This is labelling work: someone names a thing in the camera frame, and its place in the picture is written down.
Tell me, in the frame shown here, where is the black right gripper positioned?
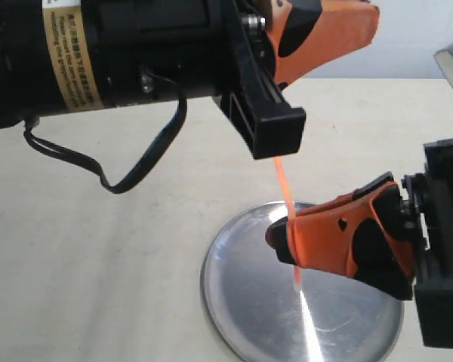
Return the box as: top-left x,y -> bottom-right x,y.
265,138 -> 453,347

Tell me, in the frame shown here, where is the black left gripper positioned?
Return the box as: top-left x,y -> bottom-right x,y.
81,1 -> 306,159

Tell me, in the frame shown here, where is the thin red plastic stick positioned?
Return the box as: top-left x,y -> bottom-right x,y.
273,156 -> 302,293

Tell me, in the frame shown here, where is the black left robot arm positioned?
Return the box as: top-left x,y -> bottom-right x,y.
0,1 -> 380,159

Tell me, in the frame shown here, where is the white backdrop cloth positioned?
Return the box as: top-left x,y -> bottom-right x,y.
307,0 -> 453,79

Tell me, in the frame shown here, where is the round silver metal plate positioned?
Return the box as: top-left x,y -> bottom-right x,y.
200,201 -> 404,361

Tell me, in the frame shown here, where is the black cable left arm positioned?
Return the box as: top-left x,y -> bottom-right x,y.
22,73 -> 188,195

